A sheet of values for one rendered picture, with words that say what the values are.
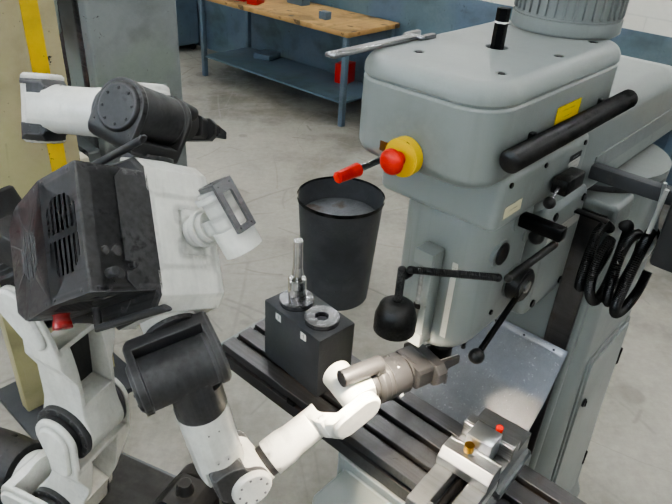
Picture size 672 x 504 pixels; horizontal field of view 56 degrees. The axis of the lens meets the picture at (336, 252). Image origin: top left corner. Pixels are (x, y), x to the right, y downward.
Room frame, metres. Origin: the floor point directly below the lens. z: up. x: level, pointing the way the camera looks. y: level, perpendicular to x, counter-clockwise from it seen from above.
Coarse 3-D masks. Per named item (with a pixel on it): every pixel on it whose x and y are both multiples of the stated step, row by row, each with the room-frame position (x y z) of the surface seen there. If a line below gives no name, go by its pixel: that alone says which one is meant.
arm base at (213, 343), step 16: (192, 320) 0.82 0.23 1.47; (208, 320) 0.83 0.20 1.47; (144, 336) 0.79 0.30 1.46; (160, 336) 0.79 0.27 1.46; (176, 336) 0.80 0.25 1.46; (208, 336) 0.79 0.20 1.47; (128, 352) 0.76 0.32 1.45; (144, 352) 0.77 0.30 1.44; (224, 352) 0.77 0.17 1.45; (128, 368) 0.73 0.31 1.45; (224, 368) 0.76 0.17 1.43; (144, 400) 0.70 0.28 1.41
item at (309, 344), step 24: (288, 312) 1.29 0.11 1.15; (312, 312) 1.28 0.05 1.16; (336, 312) 1.29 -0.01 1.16; (288, 336) 1.27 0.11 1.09; (312, 336) 1.20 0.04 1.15; (336, 336) 1.22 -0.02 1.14; (288, 360) 1.26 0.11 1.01; (312, 360) 1.20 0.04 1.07; (336, 360) 1.23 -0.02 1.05; (312, 384) 1.19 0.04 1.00
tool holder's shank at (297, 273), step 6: (294, 240) 1.34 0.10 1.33; (300, 240) 1.34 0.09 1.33; (294, 246) 1.33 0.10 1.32; (300, 246) 1.33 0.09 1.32; (294, 252) 1.33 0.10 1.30; (300, 252) 1.33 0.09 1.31; (294, 258) 1.33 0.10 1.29; (300, 258) 1.33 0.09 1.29; (294, 264) 1.33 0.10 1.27; (300, 264) 1.33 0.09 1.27; (294, 270) 1.33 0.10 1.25; (300, 270) 1.33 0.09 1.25; (294, 276) 1.32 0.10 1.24; (300, 276) 1.33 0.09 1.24
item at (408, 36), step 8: (408, 32) 1.09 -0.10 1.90; (416, 32) 1.10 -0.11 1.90; (384, 40) 1.02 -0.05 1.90; (392, 40) 1.03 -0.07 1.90; (400, 40) 1.04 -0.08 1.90; (408, 40) 1.05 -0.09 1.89; (344, 48) 0.95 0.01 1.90; (352, 48) 0.96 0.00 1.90; (360, 48) 0.96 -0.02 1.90; (368, 48) 0.97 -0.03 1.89; (376, 48) 0.99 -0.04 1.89; (328, 56) 0.92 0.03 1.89; (336, 56) 0.92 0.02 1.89; (344, 56) 0.93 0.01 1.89
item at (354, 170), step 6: (366, 162) 0.98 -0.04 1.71; (372, 162) 0.99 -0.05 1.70; (378, 162) 1.00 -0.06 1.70; (348, 168) 0.94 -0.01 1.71; (354, 168) 0.95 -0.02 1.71; (360, 168) 0.96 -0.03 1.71; (366, 168) 0.97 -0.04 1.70; (336, 174) 0.93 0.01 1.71; (342, 174) 0.93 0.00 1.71; (348, 174) 0.93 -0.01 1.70; (354, 174) 0.94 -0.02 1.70; (360, 174) 0.95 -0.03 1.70; (336, 180) 0.93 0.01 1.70; (342, 180) 0.92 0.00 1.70
